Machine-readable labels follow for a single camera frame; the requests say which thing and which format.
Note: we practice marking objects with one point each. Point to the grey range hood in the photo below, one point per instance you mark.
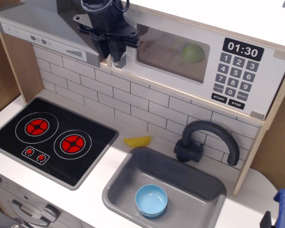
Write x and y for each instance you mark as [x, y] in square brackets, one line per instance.
[50, 24]

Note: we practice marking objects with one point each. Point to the green toy pear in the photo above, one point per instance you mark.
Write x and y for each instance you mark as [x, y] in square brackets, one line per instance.
[192, 53]

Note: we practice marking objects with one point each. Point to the white toy oven front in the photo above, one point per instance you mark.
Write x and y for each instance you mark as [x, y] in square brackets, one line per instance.
[10, 190]

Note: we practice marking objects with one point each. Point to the black toy stovetop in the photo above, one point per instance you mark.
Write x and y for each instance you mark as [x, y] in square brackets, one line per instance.
[55, 142]

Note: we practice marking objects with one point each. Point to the black object bottom right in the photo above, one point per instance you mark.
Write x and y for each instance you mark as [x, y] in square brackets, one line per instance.
[266, 220]

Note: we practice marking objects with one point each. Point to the grey toy sink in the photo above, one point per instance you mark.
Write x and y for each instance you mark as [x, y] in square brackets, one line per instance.
[194, 198]

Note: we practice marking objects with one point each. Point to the dark grey toy faucet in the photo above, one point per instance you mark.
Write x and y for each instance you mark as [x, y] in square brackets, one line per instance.
[200, 137]

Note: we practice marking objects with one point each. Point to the grey oven door handle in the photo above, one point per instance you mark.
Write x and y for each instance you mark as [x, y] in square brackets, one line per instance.
[34, 217]

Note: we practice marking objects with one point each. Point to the yellow toy banana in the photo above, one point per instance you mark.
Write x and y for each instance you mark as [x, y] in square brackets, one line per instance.
[137, 141]

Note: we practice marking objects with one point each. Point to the white toy microwave door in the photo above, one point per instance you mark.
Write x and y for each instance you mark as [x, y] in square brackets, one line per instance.
[163, 50]

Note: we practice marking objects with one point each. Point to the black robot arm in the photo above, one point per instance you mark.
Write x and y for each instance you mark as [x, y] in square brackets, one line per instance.
[99, 5]

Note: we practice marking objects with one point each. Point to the grey microwave door handle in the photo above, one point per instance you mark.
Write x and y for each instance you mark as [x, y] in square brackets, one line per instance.
[121, 63]

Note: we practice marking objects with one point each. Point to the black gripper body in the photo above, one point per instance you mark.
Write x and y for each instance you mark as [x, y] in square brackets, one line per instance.
[110, 23]

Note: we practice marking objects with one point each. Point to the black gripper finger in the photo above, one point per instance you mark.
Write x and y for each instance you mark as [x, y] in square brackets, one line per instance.
[117, 49]
[100, 43]

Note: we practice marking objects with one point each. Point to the light blue bowl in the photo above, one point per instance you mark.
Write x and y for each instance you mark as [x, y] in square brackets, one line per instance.
[151, 200]

